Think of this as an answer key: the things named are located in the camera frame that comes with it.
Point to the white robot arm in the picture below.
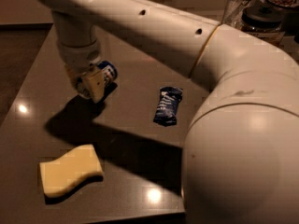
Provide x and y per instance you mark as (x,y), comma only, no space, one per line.
(240,156)

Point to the blue pepsi can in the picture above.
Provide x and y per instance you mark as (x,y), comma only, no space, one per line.
(110,74)

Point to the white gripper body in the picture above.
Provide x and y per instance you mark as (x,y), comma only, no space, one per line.
(79,59)

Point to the dark blue snack packet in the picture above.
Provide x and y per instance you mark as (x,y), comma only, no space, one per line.
(167,108)

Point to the yellow sponge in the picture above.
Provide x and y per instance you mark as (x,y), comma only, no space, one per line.
(67,172)

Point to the clear glass cup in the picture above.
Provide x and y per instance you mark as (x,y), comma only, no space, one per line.
(233,11)

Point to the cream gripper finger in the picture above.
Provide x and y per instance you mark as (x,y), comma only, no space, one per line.
(72,75)
(93,83)

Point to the glass jar with black lid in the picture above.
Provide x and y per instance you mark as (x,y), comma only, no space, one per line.
(263,22)

